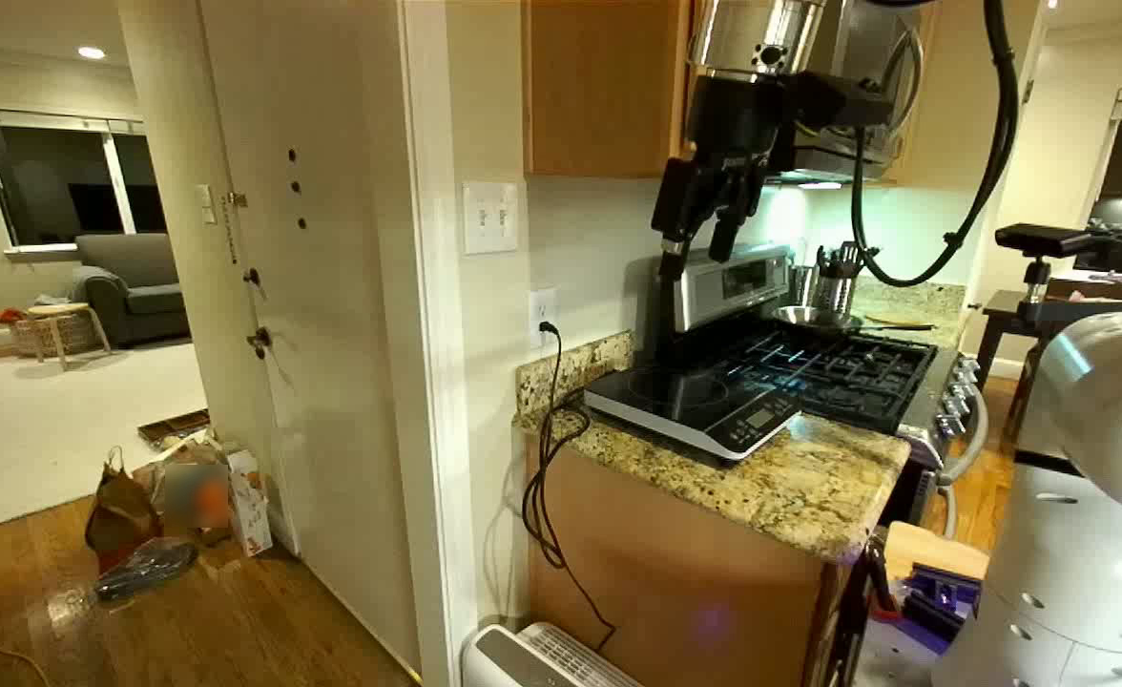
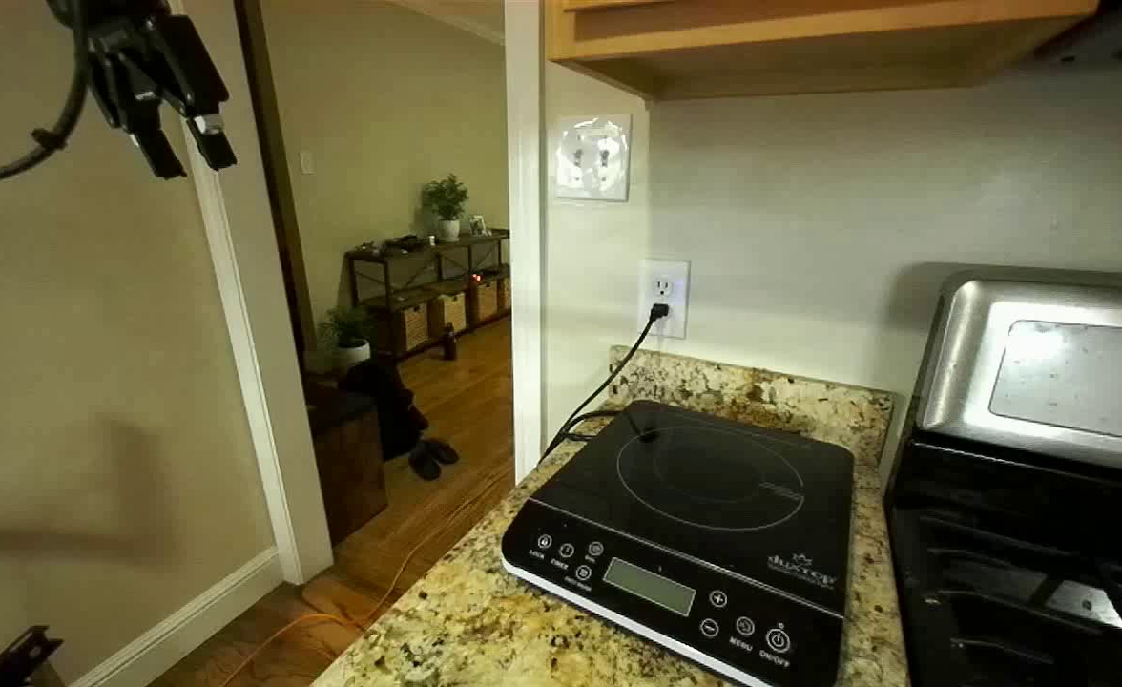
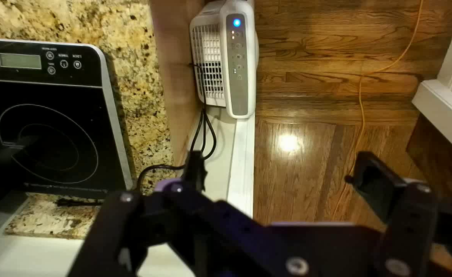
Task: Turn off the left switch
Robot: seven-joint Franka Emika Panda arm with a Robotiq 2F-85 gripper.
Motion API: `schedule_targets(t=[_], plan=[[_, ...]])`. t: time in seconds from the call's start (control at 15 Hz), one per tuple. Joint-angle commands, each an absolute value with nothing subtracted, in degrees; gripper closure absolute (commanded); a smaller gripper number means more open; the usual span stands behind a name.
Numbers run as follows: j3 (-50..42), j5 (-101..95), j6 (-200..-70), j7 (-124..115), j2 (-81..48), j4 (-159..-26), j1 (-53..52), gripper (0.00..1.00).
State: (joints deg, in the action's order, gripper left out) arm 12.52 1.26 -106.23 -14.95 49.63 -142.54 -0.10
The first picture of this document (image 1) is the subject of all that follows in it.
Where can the white door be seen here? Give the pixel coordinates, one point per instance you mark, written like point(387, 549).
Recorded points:
point(318, 317)

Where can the brown paper bag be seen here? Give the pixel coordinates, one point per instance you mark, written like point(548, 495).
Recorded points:
point(121, 515)

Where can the round ceiling light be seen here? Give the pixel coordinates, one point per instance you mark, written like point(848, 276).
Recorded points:
point(88, 51)

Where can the white double light switch plate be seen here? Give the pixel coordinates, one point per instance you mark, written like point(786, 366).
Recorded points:
point(491, 214)

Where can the wooden wall cabinet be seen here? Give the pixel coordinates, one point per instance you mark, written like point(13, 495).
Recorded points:
point(599, 81)

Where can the orange item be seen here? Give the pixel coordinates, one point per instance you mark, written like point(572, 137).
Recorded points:
point(211, 501)

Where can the grey armchair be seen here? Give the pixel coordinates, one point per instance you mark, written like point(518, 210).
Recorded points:
point(128, 289)

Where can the brown door mat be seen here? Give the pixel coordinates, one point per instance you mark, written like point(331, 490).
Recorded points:
point(173, 425)

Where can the black camera on tripod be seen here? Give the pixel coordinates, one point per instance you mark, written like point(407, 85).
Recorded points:
point(1038, 236)

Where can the white printed bag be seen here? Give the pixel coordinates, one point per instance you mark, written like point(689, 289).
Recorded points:
point(250, 501)

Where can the purple item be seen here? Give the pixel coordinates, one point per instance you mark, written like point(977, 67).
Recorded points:
point(935, 598)

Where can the cardboard box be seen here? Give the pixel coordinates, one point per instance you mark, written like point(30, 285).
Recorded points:
point(931, 549)

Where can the white air purifier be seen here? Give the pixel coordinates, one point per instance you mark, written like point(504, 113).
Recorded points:
point(534, 659)

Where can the stainless steel gas stove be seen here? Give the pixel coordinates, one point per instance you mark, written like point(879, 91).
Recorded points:
point(839, 362)

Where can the dark window with white frame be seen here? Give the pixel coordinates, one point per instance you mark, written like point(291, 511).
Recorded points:
point(65, 183)

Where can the stainless range hood microwave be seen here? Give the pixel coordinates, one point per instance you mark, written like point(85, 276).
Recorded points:
point(886, 51)

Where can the dark side table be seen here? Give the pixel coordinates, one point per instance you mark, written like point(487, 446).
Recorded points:
point(1005, 310)

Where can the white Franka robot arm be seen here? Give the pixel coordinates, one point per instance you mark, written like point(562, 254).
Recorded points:
point(1098, 510)

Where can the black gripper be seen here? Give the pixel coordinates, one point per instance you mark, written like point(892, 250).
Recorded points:
point(738, 128)

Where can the metal utensil holder with utensils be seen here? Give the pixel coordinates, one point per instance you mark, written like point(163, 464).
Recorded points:
point(828, 289)

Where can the black portable induction cooktop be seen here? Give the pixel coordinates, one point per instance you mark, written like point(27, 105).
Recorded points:
point(701, 406)

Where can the blue grey bundle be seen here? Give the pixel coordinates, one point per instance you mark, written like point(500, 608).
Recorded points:
point(145, 571)

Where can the small wooden stool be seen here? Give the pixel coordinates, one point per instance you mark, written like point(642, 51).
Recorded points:
point(65, 310)

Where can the metal bowl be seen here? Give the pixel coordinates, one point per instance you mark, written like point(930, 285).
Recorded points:
point(800, 314)

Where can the granite topped wooden base cabinet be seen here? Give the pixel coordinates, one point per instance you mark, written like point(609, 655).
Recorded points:
point(701, 584)

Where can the white wall outlet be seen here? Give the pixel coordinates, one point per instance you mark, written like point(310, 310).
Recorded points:
point(542, 317)

